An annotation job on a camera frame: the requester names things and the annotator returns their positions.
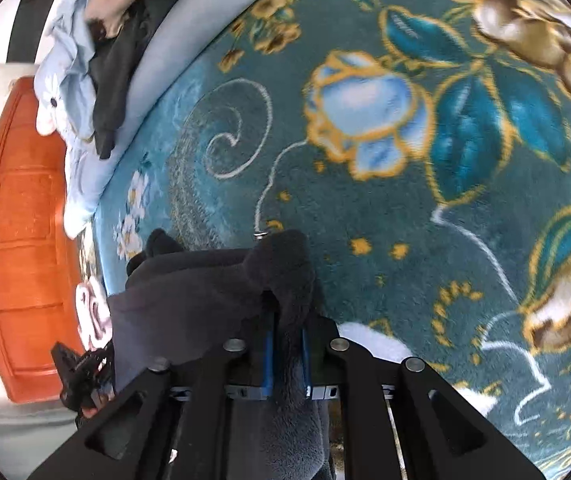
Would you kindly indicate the pink folded blanket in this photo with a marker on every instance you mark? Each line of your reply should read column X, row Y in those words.
column 95, row 326

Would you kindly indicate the teal floral bed blanket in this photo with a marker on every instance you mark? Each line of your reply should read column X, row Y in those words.
column 423, row 146

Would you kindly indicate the dark grey garment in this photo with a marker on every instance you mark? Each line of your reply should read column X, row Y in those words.
column 114, row 63

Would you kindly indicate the orange wooden headboard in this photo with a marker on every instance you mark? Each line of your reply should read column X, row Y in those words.
column 39, row 269

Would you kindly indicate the black and white fleece jacket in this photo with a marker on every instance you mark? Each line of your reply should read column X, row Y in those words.
column 178, row 304

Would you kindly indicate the light blue floral duvet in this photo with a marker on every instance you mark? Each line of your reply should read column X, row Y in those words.
column 130, row 85

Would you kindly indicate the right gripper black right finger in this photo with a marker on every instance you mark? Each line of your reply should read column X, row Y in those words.
column 402, row 420

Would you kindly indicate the light blue shirt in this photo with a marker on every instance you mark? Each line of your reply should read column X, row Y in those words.
column 63, row 86

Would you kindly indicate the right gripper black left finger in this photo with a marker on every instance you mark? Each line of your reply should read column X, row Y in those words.
column 172, row 421

